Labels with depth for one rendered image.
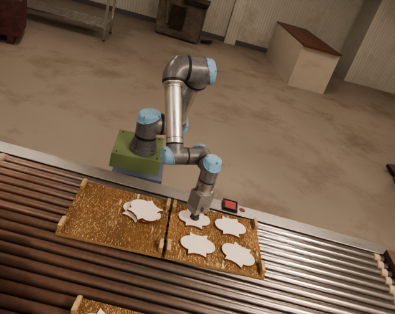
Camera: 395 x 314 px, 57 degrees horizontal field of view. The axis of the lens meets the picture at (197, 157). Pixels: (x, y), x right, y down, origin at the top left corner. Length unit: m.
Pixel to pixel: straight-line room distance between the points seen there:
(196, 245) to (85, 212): 0.48
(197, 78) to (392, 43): 9.37
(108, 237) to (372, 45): 9.63
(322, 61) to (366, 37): 2.50
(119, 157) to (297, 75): 6.46
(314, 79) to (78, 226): 7.17
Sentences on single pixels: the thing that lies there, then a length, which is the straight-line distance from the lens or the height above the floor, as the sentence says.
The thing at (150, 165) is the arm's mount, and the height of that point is 0.93.
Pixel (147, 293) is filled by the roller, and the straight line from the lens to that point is 1.36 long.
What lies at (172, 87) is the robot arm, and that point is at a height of 1.45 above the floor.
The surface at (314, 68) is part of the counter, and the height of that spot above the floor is 0.47.
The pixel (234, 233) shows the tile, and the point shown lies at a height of 0.95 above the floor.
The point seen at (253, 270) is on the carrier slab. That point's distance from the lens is 1.55.
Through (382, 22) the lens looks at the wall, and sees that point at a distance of 10.51.
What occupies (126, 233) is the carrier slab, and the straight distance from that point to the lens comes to 1.52.
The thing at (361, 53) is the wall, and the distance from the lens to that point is 10.51.
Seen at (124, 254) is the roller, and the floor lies 0.92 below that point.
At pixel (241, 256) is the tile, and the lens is 1.56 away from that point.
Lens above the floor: 1.97
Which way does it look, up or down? 29 degrees down
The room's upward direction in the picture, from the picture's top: 17 degrees clockwise
